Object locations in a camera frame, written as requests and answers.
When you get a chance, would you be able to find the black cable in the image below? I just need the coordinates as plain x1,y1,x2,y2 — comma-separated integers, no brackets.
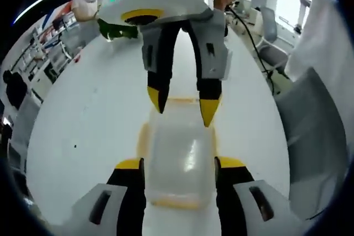
226,3,290,95

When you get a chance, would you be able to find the grey office chair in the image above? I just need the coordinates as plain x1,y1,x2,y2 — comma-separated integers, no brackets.
256,6,291,76

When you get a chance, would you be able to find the person's white shirt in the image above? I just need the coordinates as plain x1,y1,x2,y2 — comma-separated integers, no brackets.
284,0,345,109

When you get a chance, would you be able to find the storage shelf rack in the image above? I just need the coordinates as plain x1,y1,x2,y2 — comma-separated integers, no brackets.
2,14,84,93

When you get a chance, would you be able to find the green plastic object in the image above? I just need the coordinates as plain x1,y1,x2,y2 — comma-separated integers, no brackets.
97,18,139,41

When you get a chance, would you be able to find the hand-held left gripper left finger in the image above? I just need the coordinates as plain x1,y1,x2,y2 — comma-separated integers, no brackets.
65,157,147,236

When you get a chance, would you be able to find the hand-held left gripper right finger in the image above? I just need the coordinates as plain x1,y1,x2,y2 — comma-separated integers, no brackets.
214,156,294,236

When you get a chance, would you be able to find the clear plastic food container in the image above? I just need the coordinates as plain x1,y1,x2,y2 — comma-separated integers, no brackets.
137,96,222,211

